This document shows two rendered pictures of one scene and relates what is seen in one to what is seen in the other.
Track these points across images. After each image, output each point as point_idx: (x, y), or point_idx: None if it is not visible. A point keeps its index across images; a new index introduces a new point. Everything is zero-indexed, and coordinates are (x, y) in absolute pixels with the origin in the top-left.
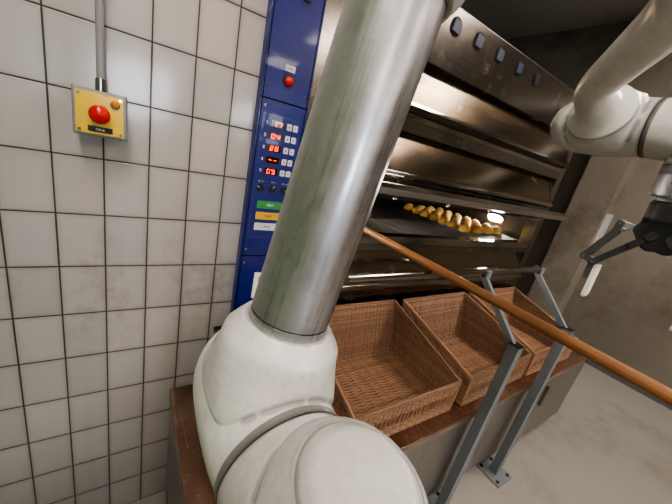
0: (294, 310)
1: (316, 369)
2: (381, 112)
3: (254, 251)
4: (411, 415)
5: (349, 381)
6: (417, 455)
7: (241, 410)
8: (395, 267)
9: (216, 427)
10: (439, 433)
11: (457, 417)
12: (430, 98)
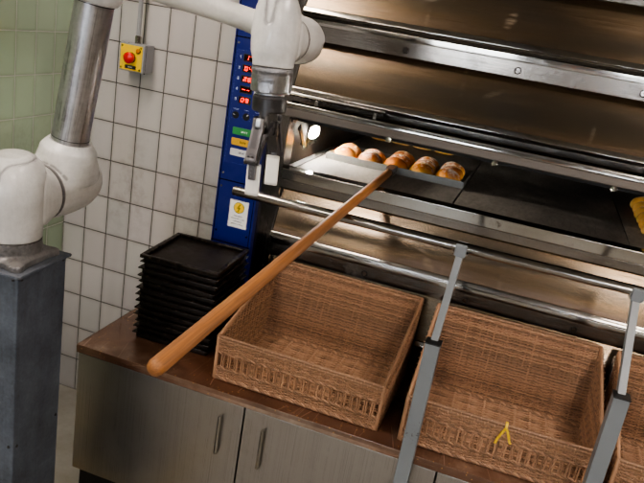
0: (54, 126)
1: (55, 152)
2: (72, 46)
3: (230, 176)
4: (300, 387)
5: (300, 358)
6: (301, 448)
7: None
8: (426, 248)
9: None
10: (331, 433)
11: (373, 438)
12: (446, 15)
